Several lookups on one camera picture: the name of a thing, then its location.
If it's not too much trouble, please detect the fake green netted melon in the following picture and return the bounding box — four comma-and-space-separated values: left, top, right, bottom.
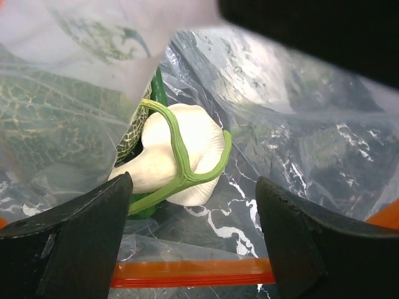
0, 9, 231, 216

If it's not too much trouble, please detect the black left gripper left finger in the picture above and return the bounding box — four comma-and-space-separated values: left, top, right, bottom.
1, 173, 133, 298

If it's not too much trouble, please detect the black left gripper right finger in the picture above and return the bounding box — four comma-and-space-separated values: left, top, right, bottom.
256, 176, 398, 298

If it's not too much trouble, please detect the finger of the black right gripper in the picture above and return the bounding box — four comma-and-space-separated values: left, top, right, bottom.
218, 0, 398, 89

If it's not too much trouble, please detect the fake white mushroom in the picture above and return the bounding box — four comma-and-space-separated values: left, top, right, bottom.
108, 103, 231, 208

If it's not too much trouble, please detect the clear zip bag with vegetables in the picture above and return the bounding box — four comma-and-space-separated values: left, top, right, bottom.
1, 1, 398, 289

